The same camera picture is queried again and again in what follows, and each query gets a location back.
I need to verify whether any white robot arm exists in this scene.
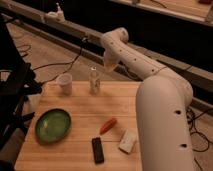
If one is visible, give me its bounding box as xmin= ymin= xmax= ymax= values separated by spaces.
xmin=100 ymin=28 xmax=196 ymax=171

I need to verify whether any clear glass bottle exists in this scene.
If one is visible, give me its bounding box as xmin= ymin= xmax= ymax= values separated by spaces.
xmin=89 ymin=67 xmax=100 ymax=95

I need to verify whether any orange carrot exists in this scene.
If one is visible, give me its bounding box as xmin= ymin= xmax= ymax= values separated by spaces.
xmin=99 ymin=118 xmax=117 ymax=134

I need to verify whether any white plastic cup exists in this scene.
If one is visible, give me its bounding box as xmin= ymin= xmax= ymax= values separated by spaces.
xmin=56 ymin=73 xmax=72 ymax=95

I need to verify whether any white rectangular sponge block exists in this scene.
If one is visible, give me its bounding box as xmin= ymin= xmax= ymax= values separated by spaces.
xmin=118 ymin=130 xmax=137 ymax=154

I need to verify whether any black remote control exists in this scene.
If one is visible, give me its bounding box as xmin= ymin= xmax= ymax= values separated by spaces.
xmin=92 ymin=137 xmax=105 ymax=164

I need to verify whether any green round plate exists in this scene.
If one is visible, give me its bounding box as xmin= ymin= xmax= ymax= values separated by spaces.
xmin=35 ymin=108 xmax=72 ymax=144

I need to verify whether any black tripod stand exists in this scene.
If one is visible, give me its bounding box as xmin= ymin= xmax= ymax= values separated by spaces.
xmin=0 ymin=14 xmax=42 ymax=165

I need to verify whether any black cable on floor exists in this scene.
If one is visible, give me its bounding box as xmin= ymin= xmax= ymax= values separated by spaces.
xmin=32 ymin=37 xmax=88 ymax=84

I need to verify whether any long metal rail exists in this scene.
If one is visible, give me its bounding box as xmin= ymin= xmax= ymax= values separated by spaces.
xmin=0 ymin=0 xmax=213 ymax=98

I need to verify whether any white object on rail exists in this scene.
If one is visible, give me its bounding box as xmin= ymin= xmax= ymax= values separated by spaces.
xmin=45 ymin=4 xmax=65 ymax=22

